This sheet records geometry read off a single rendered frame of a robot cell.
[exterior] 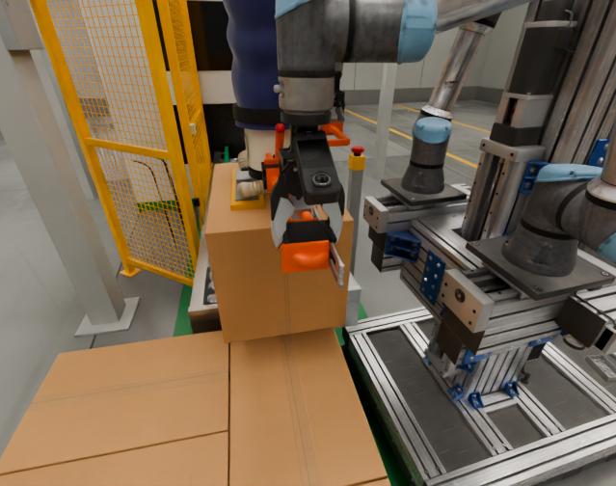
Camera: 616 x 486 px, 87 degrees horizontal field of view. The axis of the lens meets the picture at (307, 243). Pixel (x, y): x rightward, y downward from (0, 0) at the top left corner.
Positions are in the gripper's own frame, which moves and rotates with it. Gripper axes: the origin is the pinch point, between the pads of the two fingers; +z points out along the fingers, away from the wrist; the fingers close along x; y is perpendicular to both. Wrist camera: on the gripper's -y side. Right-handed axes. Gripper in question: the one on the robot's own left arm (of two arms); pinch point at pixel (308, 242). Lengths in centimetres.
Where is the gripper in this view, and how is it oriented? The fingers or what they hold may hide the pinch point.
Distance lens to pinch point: 53.6
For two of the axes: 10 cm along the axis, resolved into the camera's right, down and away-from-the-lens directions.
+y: -1.8, -5.0, 8.5
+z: -0.1, 8.6, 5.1
